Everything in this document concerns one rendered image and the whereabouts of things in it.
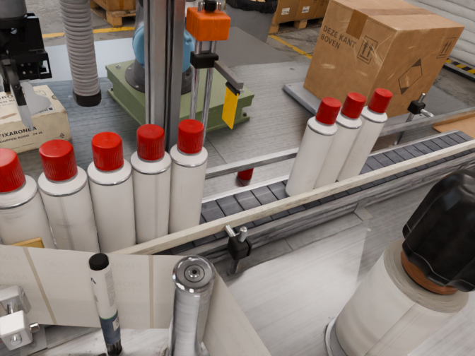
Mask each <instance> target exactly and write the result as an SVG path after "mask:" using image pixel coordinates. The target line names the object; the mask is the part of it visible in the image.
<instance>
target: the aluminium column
mask: <svg viewBox="0 0 475 356"><path fill-rule="evenodd" d="M185 10H186V0H171V26H170V80H169V96H168V120H167V131H166V148H165V152H166V153H168V154H170V149H171V147H173V146H174V145H176V144H177V134H178V124H179V122H180V100H181V87H182V61H183V48H184V23H185ZM167 17H168V0H143V26H144V61H145V98H146V124H155V125H159V126H160V127H162V128H163V130H164V118H165V89H166V69H167Z"/></svg>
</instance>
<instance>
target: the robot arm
mask: <svg viewBox="0 0 475 356"><path fill-rule="evenodd" d="M188 7H198V1H197V0H186V10H185V23H184V48H183V61H182V87H181V89H182V88H185V87H187V86H188V85H189V84H190V83H191V82H192V67H191V64H190V53H191V51H194V45H195V42H194V39H195V38H194V37H193V36H192V35H191V34H190V33H189V32H188V31H187V30H186V19H187V8H188ZM132 47H133V50H134V55H135V60H134V64H133V69H132V70H133V77H134V80H135V81H136V82H137V83H138V84H140V85H142V86H143V87H145V61H144V26H143V0H136V19H135V27H134V36H133V39H132ZM46 60H47V65H48V69H49V73H44V72H47V69H46V67H45V66H44V65H43V61H46ZM47 78H52V72H51V68H50V64H49V57H48V53H47V52H46V50H45V47H44V43H43V39H42V32H41V28H40V22H39V18H38V17H37V16H35V14H34V13H33V12H32V11H28V10H27V6H26V2H25V0H0V79H1V84H2V86H3V89H4V92H5V93H7V92H11V94H12V96H13V99H14V101H15V103H16V107H17V109H18V113H19V115H20V118H21V121H22V123H23V124H24V125H25V126H26V127H28V128H29V129H30V130H31V131H32V130H34V128H33V123H32V119H31V117H30V116H32V115H34V114H36V113H38V112H40V111H42V110H44V109H47V108H48V107H49V106H50V105H51V102H50V100H49V98H48V97H46V96H43V95H38V94H36V93H35V91H34V89H33V86H32V85H31V84H30V83H29V82H27V81H31V80H36V79H40V80H42V79H47ZM21 87H22V88H21ZM22 89H23V90H22ZM23 93H24V94H25V97H24V94H23Z"/></svg>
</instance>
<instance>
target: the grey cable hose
mask: <svg viewBox="0 0 475 356"><path fill-rule="evenodd" d="M59 3H60V5H59V7H60V12H61V17H62V22H63V23H62V24H63V29H64V34H65V41H66V47H67V48H66V49H67V54H68V58H69V66H70V70H71V77H72V81H73V82H72V83H73V87H74V89H73V97H74V100H75V101H76V104H77V105H79V106H82V107H94V106H97V105H99V104H100V103H101V99H102V93H101V89H100V88H99V81H98V68H97V63H96V56H95V45H94V37H93V28H92V27H93V25H92V20H91V12H90V6H89V5H90V2H89V0H59Z"/></svg>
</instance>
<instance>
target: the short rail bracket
mask: <svg viewBox="0 0 475 356"><path fill-rule="evenodd" d="M247 231H248V229H247V227H245V226H242V227H241V228H240V231H239V234H238V235H235V236H232V237H230V238H229V240H228V245H227V250H228V251H229V253H230V255H231V256H232V258H233V260H232V263H231V266H230V273H231V274H235V273H236V272H237V269H238V264H239V262H240V259H243V258H245V257H246V256H249V255H250V252H251V250H252V243H251V241H250V240H249V239H248V238H247Z"/></svg>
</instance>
